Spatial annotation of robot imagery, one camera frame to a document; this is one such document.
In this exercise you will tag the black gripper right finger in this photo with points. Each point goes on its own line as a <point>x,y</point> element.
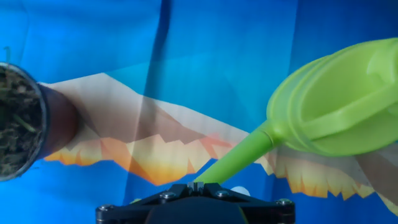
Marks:
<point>245,200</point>

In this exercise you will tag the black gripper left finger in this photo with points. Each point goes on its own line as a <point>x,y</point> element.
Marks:
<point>155,200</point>

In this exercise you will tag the brown plant pot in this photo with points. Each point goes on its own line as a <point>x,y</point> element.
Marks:
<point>59,121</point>

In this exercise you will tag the green plastic watering can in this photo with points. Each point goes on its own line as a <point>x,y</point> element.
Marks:
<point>335,109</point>

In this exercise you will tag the blue mountain print cloth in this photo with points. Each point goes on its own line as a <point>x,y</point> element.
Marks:
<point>202,77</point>

